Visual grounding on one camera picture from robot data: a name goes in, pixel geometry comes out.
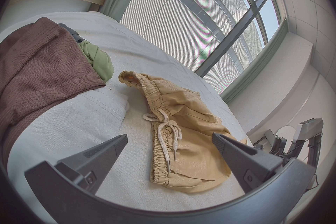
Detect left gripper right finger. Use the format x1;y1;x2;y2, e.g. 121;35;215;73
212;132;282;194

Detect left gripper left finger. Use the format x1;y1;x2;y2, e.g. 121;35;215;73
55;134;128;194

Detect tan shorts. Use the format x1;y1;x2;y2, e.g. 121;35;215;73
118;71;248;193

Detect pale grey garment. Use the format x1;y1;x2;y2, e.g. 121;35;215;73
6;86;131;173

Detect green garment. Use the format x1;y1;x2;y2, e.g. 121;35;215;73
79;40;114;82

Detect brown garment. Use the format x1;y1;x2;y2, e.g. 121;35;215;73
0;17;107;155

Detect dark grey garment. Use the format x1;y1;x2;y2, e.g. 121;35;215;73
56;23;87;43

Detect window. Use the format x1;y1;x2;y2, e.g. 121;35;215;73
118;0;282;97

